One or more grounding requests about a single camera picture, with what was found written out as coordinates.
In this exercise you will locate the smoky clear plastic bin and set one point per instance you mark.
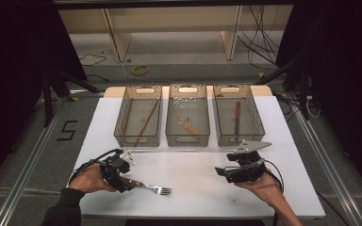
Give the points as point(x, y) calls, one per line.
point(251, 121)
point(139, 125)
point(187, 109)

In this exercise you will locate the light wooden desk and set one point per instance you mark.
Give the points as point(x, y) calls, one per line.
point(121, 40)

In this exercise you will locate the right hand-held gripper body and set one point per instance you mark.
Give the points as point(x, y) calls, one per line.
point(248, 172)

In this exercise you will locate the aluminium floor rail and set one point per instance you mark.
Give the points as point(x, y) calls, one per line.
point(25, 175)
point(330, 175)

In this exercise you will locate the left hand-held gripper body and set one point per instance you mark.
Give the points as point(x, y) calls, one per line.
point(113, 166)

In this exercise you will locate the dark curtain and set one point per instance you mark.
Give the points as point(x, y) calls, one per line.
point(12, 62)
point(342, 62)

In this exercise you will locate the white table cover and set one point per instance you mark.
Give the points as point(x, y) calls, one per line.
point(194, 202)

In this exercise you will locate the person's left hand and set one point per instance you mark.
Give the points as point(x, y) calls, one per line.
point(89, 180)

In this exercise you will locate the black metal stand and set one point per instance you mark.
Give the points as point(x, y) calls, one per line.
point(303, 94)
point(47, 103)

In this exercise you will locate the yellow tape roll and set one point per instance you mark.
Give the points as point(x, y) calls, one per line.
point(140, 69)

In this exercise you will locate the person's right hand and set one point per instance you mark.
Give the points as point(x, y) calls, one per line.
point(268, 190)

